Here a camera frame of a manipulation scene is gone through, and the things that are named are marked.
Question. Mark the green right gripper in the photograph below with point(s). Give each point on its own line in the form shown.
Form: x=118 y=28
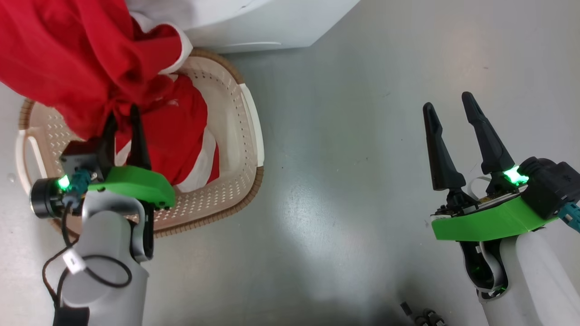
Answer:
x=489 y=222

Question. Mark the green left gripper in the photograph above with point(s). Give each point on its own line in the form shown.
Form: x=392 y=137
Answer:
x=136 y=183

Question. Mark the red and white garment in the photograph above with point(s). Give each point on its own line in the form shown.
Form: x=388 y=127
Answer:
x=68 y=54

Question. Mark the dark robot base hardware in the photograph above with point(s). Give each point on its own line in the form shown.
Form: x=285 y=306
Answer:
x=428 y=317

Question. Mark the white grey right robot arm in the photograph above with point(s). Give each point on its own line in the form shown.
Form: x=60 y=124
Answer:
x=534 y=280

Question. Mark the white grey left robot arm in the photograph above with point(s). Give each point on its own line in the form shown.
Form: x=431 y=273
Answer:
x=104 y=253

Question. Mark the cream perforated laundry basket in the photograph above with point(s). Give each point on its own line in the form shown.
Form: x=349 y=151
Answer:
x=235 y=136

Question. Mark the white front-load washing machine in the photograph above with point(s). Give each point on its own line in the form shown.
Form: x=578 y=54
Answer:
x=253 y=22

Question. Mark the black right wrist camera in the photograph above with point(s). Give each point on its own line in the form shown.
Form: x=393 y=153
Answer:
x=553 y=185

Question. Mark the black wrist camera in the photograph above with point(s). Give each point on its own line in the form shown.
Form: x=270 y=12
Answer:
x=45 y=199
x=553 y=185

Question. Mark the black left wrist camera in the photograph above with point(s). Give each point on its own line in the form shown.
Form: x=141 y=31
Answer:
x=45 y=199

